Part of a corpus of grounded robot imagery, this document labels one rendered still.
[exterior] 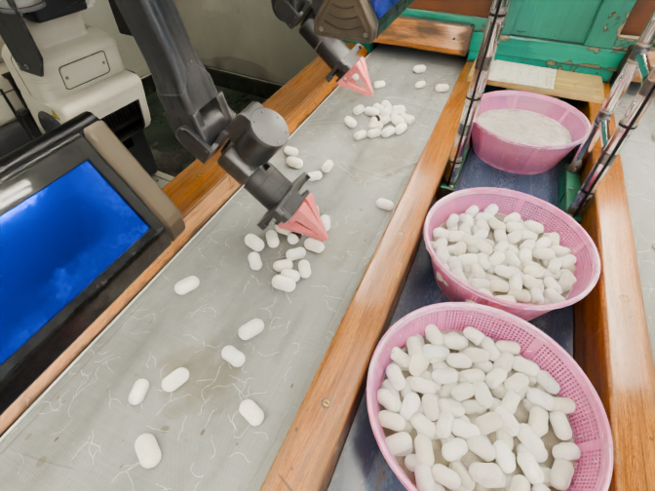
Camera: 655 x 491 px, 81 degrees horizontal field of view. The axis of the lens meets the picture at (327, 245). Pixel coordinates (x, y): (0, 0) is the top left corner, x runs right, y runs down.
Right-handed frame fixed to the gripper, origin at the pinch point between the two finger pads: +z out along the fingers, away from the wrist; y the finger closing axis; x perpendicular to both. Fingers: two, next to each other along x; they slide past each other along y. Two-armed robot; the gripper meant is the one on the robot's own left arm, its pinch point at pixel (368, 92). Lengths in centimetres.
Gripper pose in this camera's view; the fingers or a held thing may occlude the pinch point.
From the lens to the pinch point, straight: 94.8
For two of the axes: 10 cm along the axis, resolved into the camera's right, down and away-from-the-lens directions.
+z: 7.0, 6.6, 2.7
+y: 4.0, -6.7, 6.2
